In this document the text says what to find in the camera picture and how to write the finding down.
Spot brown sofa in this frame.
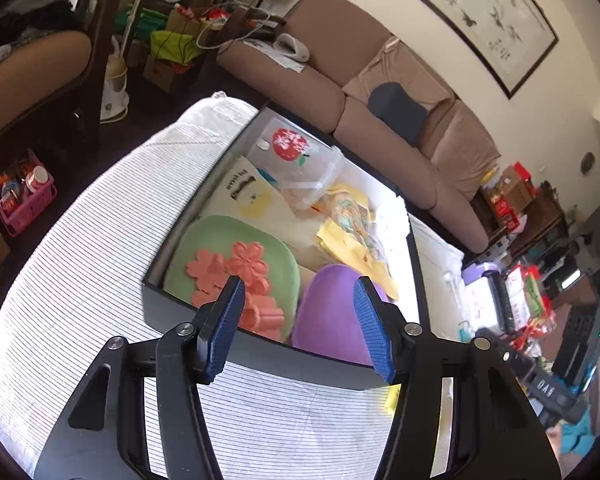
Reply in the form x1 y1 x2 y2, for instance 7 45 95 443
215 0 503 256

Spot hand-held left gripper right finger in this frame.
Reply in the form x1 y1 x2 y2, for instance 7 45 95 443
352 276 563 480

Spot green bag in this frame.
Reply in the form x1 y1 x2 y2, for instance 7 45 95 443
150 30 204 64

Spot purple plastic bowl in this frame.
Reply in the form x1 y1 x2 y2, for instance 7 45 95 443
291 264 392 367

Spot beige cushion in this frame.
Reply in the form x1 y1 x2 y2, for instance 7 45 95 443
342 36 456 111

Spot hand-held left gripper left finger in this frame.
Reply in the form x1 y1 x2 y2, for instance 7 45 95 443
32 275 247 480

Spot yellow packet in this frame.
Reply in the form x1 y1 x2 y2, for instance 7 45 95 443
325 183 372 222
316 220 400 297

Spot white plastic device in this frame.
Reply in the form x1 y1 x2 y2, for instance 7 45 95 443
275 33 311 63

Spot teal cloth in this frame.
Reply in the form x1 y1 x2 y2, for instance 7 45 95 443
560 412 594 454

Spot green plastic bowl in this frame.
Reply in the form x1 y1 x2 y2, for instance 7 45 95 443
163 215 301 343

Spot wooden cabinet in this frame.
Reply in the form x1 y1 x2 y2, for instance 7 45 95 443
510 190 569 257

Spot pink plastic basket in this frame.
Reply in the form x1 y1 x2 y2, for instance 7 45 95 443
0 150 58 238

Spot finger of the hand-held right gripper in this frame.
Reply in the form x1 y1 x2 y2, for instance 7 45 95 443
481 329 537 387

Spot pink flower-shaped pieces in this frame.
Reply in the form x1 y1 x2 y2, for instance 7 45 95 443
186 247 231 307

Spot black remote control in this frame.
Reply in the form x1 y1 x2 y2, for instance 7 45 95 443
487 272 517 334

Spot black electronic device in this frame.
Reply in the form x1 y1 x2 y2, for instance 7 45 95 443
552 305 600 387

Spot white striped cloth desktop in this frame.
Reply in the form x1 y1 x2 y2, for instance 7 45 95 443
0 91 468 480

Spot framed ink painting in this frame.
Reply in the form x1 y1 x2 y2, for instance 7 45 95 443
365 0 561 100

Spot red printed packet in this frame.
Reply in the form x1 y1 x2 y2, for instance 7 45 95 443
510 265 557 352

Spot small white appliance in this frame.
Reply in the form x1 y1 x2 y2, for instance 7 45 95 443
100 50 131 123

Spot hollow orange flower cutter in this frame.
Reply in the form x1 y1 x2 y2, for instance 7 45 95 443
241 290 286 339

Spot wooden armchair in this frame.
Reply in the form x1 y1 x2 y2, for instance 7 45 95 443
0 0 126 163

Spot black storage box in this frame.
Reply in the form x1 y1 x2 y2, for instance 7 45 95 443
141 101 428 392

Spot white card with yellow figure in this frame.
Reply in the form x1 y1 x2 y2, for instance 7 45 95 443
215 156 282 219

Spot clear bag with red print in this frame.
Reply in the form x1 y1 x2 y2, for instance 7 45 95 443
247 115 346 202

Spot dark blue cushion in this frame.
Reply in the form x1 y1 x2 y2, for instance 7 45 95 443
369 81 428 147

